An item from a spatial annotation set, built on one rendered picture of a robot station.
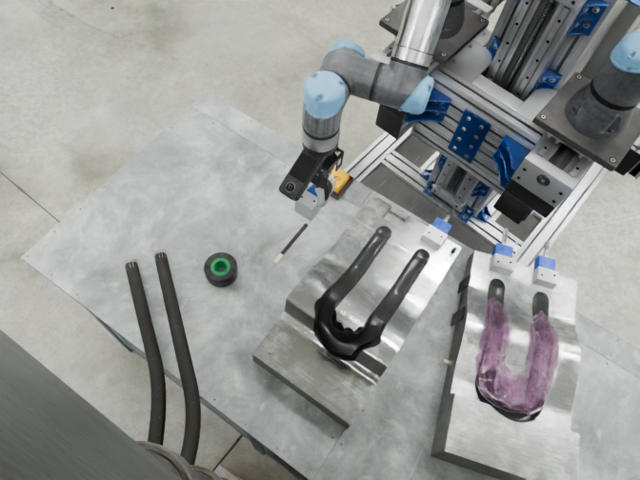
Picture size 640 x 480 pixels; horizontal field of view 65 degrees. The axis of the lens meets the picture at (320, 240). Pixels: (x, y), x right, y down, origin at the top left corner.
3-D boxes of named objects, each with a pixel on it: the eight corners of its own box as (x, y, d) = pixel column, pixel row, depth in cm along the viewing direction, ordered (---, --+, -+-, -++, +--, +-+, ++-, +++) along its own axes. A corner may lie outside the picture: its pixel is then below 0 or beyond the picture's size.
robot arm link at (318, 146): (326, 147, 97) (291, 127, 99) (324, 161, 101) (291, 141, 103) (347, 123, 100) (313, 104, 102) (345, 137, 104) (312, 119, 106)
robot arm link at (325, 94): (353, 72, 91) (338, 106, 87) (347, 114, 101) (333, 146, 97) (312, 60, 92) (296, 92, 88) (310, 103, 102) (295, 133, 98)
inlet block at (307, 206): (324, 175, 129) (326, 163, 124) (340, 186, 128) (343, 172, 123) (294, 210, 123) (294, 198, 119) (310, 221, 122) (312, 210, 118)
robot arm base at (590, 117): (582, 85, 131) (603, 54, 122) (635, 116, 127) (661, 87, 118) (554, 116, 125) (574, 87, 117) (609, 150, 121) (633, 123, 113)
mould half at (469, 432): (468, 259, 132) (482, 239, 122) (566, 289, 130) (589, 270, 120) (430, 456, 109) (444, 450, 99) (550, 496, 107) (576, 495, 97)
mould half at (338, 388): (367, 211, 137) (375, 183, 125) (451, 263, 131) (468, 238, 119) (252, 360, 116) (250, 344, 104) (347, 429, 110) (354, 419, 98)
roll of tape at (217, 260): (202, 263, 127) (200, 256, 124) (233, 254, 129) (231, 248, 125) (210, 290, 123) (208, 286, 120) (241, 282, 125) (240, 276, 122)
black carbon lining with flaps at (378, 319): (378, 226, 127) (385, 206, 119) (434, 260, 123) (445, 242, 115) (298, 334, 113) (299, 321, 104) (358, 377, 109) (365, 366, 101)
